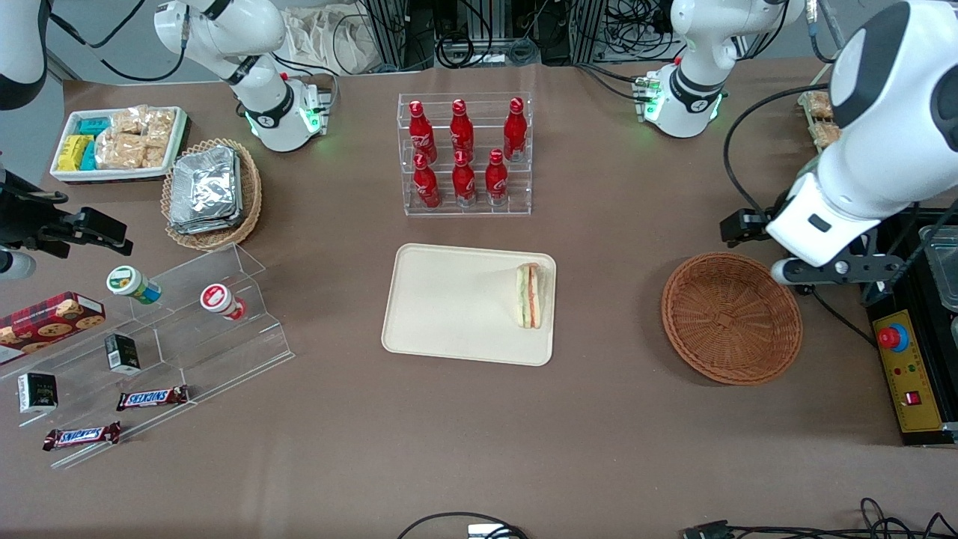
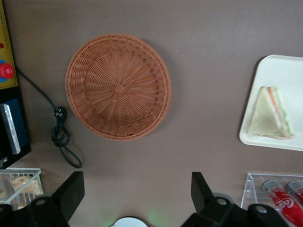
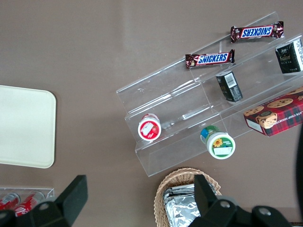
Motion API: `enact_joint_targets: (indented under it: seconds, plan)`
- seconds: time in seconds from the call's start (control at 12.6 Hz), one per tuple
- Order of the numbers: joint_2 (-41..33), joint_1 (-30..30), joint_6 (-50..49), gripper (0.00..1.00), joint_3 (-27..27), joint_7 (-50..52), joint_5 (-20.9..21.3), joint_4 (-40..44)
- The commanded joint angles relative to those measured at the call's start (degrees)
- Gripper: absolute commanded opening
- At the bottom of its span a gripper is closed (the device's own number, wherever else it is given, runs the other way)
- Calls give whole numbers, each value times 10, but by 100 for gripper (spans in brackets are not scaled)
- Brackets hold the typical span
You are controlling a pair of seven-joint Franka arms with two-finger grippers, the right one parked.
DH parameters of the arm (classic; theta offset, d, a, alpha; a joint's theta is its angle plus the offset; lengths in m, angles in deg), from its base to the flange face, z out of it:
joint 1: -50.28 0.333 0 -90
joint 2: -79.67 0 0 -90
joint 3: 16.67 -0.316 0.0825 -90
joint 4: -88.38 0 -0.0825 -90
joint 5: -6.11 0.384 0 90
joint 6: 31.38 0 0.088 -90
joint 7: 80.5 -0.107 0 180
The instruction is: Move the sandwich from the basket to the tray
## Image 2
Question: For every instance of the red emergency stop button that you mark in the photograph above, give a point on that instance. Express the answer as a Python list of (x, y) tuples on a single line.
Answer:
[(6, 71)]

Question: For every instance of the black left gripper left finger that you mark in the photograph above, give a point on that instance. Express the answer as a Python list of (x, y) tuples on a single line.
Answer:
[(47, 212)]

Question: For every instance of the black yellow control box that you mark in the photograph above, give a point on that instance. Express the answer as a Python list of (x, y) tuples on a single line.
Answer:
[(9, 42)]

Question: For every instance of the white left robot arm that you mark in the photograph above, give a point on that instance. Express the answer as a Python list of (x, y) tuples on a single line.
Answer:
[(129, 222)]

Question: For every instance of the cream plastic tray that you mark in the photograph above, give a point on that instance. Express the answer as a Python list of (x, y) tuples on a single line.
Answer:
[(279, 71)]

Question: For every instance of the triangle sandwich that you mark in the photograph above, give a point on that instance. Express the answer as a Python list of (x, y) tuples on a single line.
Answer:
[(265, 116)]

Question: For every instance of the round brown wicker basket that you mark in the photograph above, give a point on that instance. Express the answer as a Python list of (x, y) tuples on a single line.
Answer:
[(118, 87)]

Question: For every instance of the clear bag of crackers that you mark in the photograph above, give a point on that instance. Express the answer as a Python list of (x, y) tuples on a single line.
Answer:
[(24, 185)]

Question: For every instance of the red cola bottle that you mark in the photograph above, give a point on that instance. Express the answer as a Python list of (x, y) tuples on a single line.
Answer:
[(297, 190), (281, 203)]

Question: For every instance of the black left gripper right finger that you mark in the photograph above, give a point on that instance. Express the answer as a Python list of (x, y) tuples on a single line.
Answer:
[(213, 215)]

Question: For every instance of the clear acrylic bottle rack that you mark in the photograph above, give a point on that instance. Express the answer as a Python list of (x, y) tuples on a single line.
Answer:
[(251, 189)]

